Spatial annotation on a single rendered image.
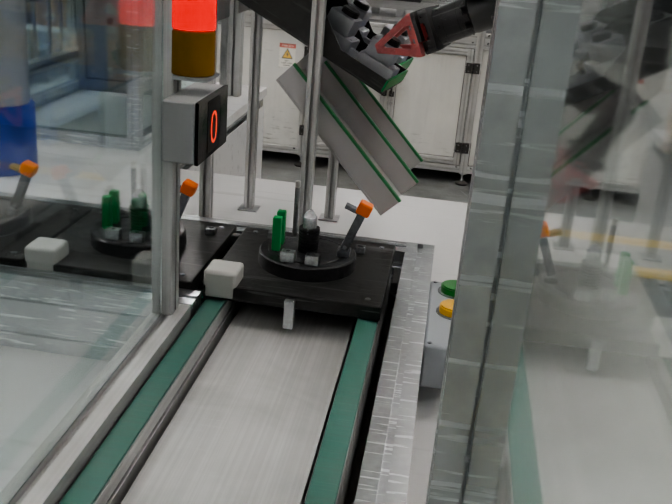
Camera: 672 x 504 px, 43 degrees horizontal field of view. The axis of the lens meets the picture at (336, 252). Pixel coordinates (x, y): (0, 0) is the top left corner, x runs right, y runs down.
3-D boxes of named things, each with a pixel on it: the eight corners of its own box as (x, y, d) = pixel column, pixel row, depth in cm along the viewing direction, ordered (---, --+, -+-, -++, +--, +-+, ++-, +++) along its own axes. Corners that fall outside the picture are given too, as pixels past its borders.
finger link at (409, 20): (365, 29, 132) (421, 8, 129) (378, 25, 139) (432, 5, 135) (379, 71, 134) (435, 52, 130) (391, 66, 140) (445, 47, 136)
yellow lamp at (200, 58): (219, 72, 100) (221, 29, 98) (207, 79, 95) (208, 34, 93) (178, 67, 100) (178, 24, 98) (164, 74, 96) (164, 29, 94)
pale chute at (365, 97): (405, 173, 167) (423, 160, 165) (388, 190, 155) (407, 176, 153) (317, 57, 165) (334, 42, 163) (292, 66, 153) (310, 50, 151)
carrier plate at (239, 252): (394, 256, 135) (396, 244, 134) (379, 321, 113) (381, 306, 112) (245, 238, 138) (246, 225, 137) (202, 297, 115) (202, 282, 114)
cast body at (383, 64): (391, 84, 141) (413, 47, 138) (384, 88, 137) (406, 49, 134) (349, 56, 142) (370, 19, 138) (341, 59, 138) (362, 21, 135)
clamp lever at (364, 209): (351, 248, 124) (374, 204, 121) (349, 253, 122) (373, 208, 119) (329, 237, 124) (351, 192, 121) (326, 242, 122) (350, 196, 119)
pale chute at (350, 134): (400, 195, 153) (419, 181, 151) (380, 216, 141) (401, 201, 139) (303, 69, 151) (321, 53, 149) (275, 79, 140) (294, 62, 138)
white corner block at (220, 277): (243, 289, 119) (244, 261, 118) (235, 302, 115) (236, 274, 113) (210, 284, 119) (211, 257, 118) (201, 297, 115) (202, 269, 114)
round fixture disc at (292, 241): (360, 252, 130) (361, 239, 129) (348, 287, 117) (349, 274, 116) (270, 240, 132) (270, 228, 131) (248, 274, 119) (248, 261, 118)
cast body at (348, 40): (352, 56, 143) (373, 19, 140) (343, 58, 139) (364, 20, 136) (311, 29, 144) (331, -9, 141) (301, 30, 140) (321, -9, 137)
